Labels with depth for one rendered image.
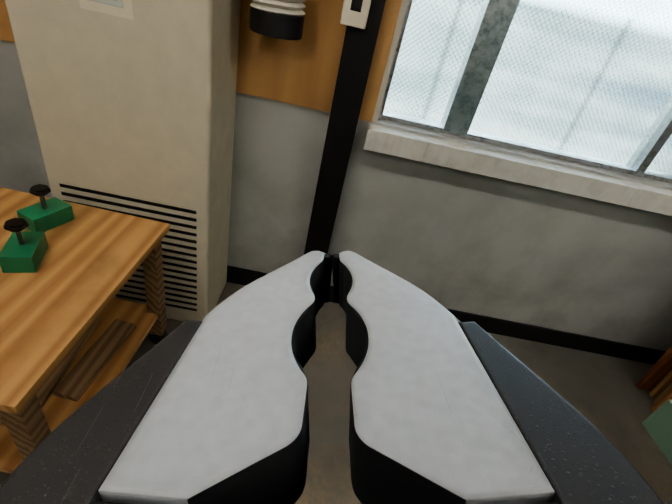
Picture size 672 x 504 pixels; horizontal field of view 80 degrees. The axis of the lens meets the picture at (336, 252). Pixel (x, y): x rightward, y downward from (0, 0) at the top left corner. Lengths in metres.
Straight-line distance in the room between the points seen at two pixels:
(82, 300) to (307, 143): 0.88
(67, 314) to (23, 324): 0.08
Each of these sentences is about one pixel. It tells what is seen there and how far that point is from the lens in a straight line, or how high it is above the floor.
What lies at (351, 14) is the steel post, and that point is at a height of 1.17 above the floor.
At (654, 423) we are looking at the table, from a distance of 0.75.
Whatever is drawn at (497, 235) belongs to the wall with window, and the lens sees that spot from 1.77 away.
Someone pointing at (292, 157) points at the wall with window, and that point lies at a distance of 1.56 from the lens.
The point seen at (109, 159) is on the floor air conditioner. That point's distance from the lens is 1.44.
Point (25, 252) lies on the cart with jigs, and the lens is 1.23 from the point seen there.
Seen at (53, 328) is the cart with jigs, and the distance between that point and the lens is 1.09.
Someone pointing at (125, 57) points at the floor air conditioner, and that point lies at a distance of 1.30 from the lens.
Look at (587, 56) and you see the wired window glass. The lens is 1.67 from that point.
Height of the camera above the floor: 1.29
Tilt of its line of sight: 35 degrees down
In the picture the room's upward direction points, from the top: 14 degrees clockwise
